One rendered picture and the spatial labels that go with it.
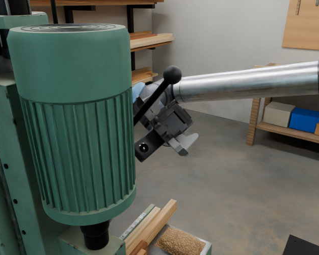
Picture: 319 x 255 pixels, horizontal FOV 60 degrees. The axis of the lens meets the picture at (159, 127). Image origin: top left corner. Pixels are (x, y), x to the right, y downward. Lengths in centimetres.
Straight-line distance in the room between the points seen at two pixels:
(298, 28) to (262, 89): 283
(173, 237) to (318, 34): 307
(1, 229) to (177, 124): 44
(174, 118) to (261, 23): 316
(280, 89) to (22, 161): 64
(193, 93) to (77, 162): 54
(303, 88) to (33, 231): 72
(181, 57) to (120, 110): 382
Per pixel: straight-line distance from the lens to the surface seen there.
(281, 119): 339
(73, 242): 67
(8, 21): 52
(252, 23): 377
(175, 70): 51
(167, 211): 91
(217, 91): 85
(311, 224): 251
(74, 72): 38
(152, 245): 87
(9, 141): 56
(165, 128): 64
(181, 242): 84
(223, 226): 227
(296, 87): 80
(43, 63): 39
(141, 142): 66
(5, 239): 74
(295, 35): 364
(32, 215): 64
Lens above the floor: 154
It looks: 24 degrees down
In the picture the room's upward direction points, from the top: straight up
